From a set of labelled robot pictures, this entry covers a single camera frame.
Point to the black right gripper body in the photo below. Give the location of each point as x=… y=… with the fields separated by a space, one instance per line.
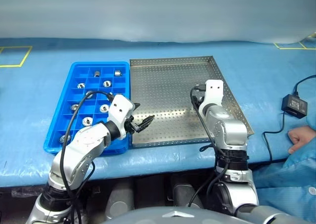
x=198 y=101

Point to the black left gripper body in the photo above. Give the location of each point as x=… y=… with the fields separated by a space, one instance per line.
x=130 y=127

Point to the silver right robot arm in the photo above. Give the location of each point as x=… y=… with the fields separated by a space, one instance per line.
x=229 y=132

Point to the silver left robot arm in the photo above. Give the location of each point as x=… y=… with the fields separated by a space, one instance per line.
x=84 y=140

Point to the blue compartment plastic tray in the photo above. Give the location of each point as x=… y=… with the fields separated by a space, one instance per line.
x=118 y=90

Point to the perforated steel tray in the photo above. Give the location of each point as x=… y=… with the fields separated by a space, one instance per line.
x=168 y=85

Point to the person's bare hand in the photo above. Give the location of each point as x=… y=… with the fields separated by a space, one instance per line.
x=301 y=137

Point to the grey rounded cylinder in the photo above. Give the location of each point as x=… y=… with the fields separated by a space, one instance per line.
x=119 y=199
x=186 y=194

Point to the grey backdrop sheet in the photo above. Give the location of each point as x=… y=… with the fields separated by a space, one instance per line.
x=148 y=11

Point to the grey robot torso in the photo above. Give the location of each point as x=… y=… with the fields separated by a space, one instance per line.
x=172 y=215

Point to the black power adapter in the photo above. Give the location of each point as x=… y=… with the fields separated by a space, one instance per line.
x=295 y=106

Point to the person's blue coat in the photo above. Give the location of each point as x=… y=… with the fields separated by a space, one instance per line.
x=284 y=179

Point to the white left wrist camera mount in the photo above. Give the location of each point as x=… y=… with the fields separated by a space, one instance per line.
x=121 y=107

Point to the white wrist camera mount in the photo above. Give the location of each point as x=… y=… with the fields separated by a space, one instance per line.
x=214 y=95
x=121 y=107

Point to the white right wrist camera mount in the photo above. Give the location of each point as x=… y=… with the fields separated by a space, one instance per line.
x=214 y=95

